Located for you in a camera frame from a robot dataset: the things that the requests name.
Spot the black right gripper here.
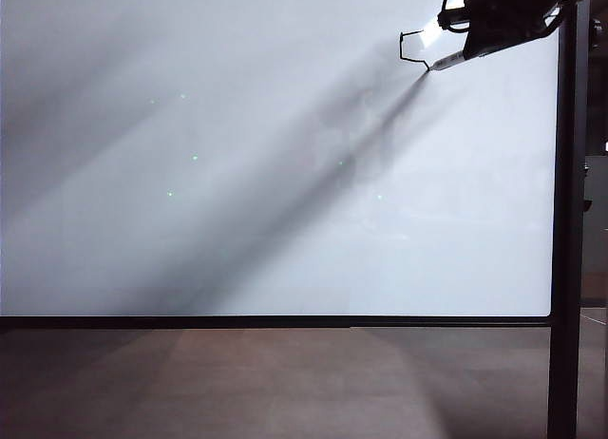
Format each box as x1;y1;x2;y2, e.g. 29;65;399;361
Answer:
436;0;586;61

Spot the white marker pen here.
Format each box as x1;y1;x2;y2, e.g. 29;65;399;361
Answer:
426;48;470;73

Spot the black looped cable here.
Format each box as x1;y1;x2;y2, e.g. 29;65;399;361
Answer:
440;0;472;32

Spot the black cable with grey sleeve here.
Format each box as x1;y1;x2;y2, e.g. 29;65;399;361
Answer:
522;0;586;40

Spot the black metal stand post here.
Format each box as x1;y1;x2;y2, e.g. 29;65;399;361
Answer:
546;0;593;439

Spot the white whiteboard with black frame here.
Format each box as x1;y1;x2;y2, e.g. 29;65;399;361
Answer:
0;0;562;331

